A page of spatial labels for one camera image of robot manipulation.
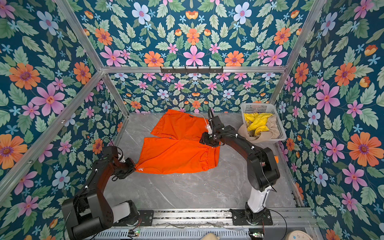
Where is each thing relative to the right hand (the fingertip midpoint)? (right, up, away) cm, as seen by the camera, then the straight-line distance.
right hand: (203, 140), depth 90 cm
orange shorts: (-19, -5, +10) cm, 22 cm away
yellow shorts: (+36, +11, +7) cm, 38 cm away
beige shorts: (+46, +6, +5) cm, 46 cm away
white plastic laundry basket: (+48, +23, +25) cm, 59 cm away
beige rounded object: (+3, -41, -24) cm, 47 cm away
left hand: (-38, -13, -5) cm, 41 cm away
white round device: (+44, -41, -22) cm, 64 cm away
